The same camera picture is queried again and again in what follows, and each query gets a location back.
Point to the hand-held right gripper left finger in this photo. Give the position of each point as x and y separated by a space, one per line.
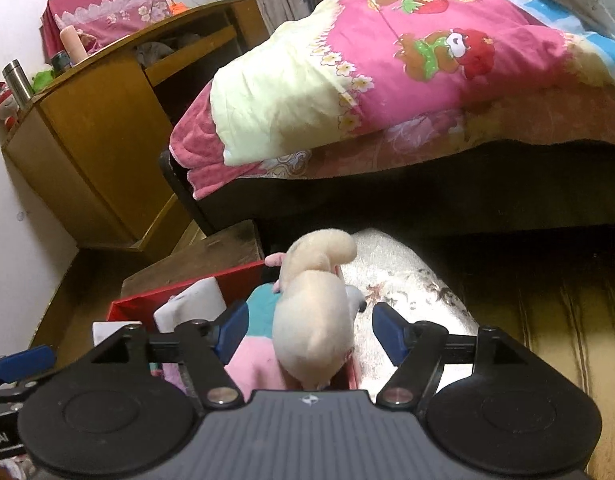
235 327

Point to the steel thermos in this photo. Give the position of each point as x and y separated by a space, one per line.
18 82

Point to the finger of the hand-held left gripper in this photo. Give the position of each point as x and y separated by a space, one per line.
27 360

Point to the purple cloth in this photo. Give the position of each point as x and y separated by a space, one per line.
171 375

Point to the pink lace-trimmed cloth cover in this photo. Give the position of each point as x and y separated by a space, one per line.
107 15

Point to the green toy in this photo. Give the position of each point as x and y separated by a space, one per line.
43 80

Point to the grey cloth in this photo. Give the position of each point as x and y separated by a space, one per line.
162 47

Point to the cream plush toy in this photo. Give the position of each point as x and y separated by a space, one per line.
312 330

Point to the pink cylinder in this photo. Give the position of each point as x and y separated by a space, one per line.
71 45

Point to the dark jar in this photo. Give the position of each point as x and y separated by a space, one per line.
61 62

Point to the pink fleece blanket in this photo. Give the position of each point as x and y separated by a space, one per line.
202 130

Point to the white roll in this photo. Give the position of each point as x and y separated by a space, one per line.
192 305

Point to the wooden cabinet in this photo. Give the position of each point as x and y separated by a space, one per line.
97 150

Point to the red box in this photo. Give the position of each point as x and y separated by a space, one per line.
237 280

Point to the red and white plush toy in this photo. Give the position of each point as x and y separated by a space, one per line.
4 107

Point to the pink pig plush toy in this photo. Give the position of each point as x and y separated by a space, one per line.
260 310

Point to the pink cartoon print quilt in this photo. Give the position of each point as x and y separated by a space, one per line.
387 60

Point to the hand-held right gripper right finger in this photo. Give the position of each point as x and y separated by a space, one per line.
387 332

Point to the pink floral bed sheet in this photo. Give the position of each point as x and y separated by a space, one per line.
437 140

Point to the shiny floral tablecloth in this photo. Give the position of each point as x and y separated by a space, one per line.
417 280

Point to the orange toy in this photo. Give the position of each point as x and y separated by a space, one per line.
177 6

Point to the dark bed frame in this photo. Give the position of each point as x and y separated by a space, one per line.
387 200

